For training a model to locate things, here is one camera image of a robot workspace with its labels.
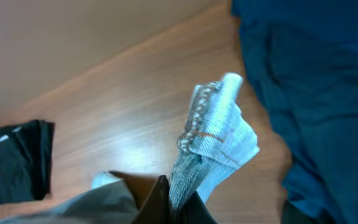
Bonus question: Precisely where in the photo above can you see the light blue denim shorts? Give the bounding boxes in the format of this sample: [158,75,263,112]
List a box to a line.
[6,73,259,224]

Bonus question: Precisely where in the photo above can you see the folded black garment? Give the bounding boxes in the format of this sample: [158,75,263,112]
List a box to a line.
[0,119,55,205]

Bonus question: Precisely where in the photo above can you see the dark blue garment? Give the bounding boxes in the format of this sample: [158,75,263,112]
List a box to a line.
[232,0,358,223]

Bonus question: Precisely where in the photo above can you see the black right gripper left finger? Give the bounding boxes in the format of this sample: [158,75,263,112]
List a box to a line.
[132,175,169,224]

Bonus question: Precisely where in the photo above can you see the black garment under pile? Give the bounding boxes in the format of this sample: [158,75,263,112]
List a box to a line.
[281,201,336,224]

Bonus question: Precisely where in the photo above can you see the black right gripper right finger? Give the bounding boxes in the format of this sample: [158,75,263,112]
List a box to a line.
[181,192,217,224]

